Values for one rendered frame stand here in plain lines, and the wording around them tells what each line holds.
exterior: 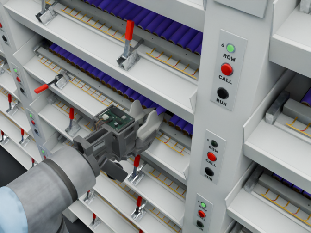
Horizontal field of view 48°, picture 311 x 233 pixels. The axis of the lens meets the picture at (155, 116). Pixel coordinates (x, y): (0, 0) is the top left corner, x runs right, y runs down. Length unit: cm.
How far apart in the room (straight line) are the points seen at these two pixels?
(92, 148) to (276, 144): 30
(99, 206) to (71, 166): 78
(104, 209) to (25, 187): 79
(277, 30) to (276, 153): 19
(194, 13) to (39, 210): 37
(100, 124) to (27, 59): 50
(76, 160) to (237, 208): 32
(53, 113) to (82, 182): 59
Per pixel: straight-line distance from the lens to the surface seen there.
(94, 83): 90
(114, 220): 133
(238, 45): 47
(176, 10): 53
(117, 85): 88
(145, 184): 94
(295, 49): 44
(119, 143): 63
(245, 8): 44
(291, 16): 47
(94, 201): 138
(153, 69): 67
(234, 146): 58
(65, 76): 96
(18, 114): 150
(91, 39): 77
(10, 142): 194
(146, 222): 110
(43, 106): 120
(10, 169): 202
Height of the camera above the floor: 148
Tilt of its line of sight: 44 degrees down
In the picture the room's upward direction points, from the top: straight up
